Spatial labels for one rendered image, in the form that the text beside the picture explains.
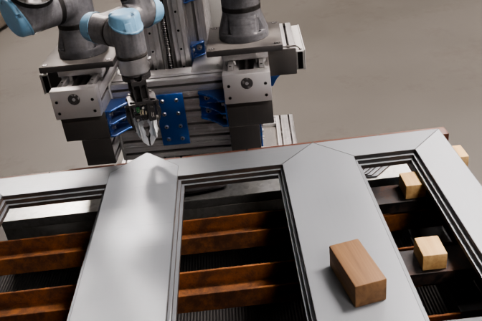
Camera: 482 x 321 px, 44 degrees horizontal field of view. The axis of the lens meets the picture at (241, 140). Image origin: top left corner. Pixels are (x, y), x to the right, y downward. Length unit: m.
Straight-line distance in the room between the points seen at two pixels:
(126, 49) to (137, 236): 0.43
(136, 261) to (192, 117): 0.72
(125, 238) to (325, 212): 0.44
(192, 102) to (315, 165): 0.52
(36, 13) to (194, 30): 0.52
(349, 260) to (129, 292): 0.42
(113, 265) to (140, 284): 0.09
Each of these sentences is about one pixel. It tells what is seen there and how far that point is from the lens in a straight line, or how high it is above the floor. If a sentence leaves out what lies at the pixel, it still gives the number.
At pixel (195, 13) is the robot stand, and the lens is 1.94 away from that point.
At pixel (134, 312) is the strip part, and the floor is 0.85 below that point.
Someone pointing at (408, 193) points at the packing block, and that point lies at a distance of 1.47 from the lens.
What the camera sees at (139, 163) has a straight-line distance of 1.58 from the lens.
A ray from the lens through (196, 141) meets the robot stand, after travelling 1.89.
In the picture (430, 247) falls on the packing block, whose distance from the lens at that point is 1.28.
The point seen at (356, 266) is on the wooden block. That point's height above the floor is 0.90.
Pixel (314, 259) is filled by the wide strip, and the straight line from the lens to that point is 1.19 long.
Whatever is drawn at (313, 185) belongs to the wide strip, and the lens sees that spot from 1.40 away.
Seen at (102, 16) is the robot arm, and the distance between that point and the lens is 1.50.
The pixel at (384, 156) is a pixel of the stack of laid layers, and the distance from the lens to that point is 1.53.
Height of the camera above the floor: 1.62
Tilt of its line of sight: 29 degrees down
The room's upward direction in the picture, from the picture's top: 7 degrees counter-clockwise
